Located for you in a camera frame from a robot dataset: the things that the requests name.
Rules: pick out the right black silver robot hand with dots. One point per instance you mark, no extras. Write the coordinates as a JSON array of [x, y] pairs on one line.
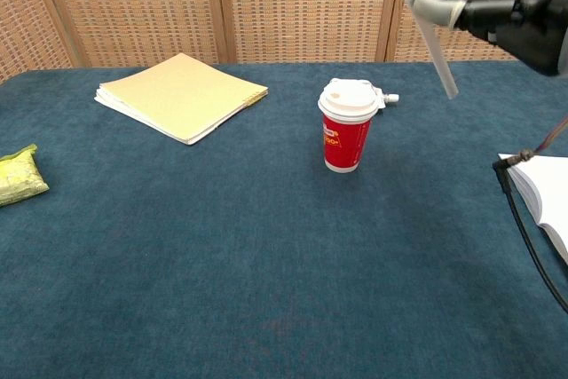
[[528, 2]]

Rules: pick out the transparent plastic straw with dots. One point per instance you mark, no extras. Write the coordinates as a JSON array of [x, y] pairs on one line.
[[439, 59]]

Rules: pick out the red paper cup white lid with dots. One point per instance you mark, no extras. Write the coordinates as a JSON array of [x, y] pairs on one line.
[[346, 139]]

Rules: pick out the woven bamboo screen panel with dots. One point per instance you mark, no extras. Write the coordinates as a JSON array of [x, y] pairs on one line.
[[133, 6], [22, 19], [408, 41], [306, 6]]

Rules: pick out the silver pink spout pouch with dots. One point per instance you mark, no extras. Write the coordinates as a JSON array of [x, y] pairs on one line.
[[390, 97]]

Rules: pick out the open white lined notebook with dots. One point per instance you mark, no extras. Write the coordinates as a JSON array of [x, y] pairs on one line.
[[546, 188]]

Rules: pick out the tan cover spiral notebook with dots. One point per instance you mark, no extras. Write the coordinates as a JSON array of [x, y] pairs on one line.
[[182, 95]]

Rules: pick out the blue felt table cover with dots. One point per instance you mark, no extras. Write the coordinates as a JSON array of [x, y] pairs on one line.
[[222, 241]]

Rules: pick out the green yellow snack packet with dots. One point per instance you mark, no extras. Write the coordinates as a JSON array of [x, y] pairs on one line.
[[18, 177]]

